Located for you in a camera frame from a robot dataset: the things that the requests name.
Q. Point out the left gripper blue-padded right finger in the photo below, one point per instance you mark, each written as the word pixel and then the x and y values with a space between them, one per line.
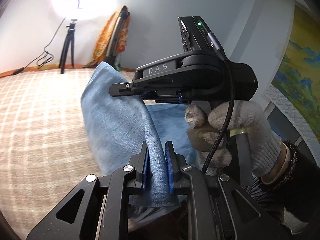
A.
pixel 178 184

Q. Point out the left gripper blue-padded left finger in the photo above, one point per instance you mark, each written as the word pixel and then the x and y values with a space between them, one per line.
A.
pixel 139 178

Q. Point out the light blue denim pants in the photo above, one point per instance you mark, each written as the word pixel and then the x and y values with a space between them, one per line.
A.
pixel 117 127

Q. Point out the right forearm black sleeve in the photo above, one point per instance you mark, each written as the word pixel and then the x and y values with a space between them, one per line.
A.
pixel 296 190

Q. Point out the right hand white knit glove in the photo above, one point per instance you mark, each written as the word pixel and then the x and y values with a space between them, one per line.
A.
pixel 269 156

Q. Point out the folded silver black tripod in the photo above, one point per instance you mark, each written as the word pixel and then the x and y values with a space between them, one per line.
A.
pixel 118 39

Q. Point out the beige checkered bed cover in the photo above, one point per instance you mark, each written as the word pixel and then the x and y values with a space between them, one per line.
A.
pixel 44 145

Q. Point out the orange patterned cloth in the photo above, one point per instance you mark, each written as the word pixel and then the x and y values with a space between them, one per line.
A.
pixel 102 41

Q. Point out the small black tripod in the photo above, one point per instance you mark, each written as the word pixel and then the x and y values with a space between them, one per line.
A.
pixel 68 44

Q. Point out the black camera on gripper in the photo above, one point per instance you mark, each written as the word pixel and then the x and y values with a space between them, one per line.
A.
pixel 196 35

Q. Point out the landscape painting wall hanging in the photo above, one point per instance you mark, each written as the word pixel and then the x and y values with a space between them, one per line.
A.
pixel 297 77

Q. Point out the bright ring light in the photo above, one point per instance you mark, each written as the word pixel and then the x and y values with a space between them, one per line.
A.
pixel 84 11

